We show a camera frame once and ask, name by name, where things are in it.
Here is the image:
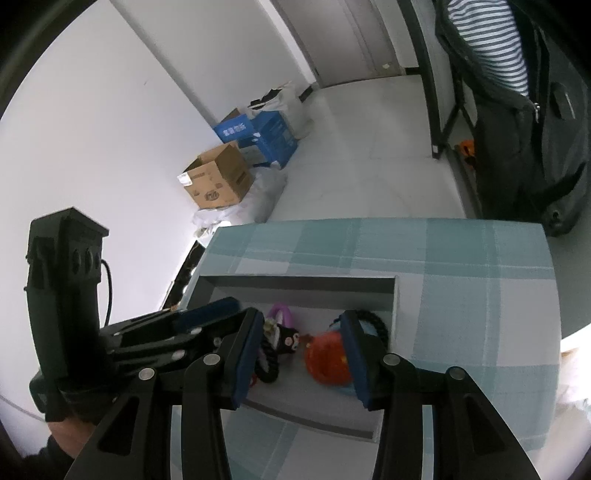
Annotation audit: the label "black clothes rack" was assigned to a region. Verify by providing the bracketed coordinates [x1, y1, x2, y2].
[411, 0, 468, 160]

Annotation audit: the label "striped shirt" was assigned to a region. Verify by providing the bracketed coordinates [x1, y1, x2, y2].
[445, 0, 529, 95]

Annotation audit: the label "grey door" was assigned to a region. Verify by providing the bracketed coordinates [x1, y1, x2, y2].
[318, 0, 416, 86]

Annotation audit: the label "black hair tie cream flower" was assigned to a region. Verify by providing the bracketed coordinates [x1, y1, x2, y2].
[253, 323, 280, 385]

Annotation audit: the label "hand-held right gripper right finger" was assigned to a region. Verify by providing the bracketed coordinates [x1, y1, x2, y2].
[339, 310, 541, 480]

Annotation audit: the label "black cable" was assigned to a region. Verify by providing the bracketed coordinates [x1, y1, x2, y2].
[99, 261, 114, 328]

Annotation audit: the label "blue cardboard carton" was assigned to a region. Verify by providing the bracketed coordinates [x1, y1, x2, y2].
[213, 110, 298, 171]

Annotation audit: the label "brown cardboard carton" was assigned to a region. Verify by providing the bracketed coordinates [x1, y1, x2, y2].
[178, 142, 254, 209]

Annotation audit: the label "white bag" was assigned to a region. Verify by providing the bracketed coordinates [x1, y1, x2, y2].
[252, 80, 311, 139]

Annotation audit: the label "grey cardboard box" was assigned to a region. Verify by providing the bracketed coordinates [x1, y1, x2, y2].
[179, 273, 400, 444]

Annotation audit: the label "purple hair tie black figure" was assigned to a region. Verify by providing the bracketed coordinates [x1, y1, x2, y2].
[263, 302, 315, 356]

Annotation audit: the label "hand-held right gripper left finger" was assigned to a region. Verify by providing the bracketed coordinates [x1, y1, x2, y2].
[65, 307, 265, 480]

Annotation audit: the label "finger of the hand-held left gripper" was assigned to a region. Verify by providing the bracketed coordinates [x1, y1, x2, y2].
[111, 296, 243, 335]
[108, 323, 232, 376]

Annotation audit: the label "person's left forearm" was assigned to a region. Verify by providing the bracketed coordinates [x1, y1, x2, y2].
[18, 418, 100, 480]

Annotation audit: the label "checked green tablecloth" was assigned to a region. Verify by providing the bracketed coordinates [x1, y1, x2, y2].
[171, 217, 561, 480]

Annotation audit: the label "blue hair ring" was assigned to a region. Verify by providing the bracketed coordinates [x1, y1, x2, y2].
[323, 318, 379, 398]

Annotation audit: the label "person in striped shirt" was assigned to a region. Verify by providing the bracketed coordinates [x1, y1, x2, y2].
[436, 0, 591, 238]

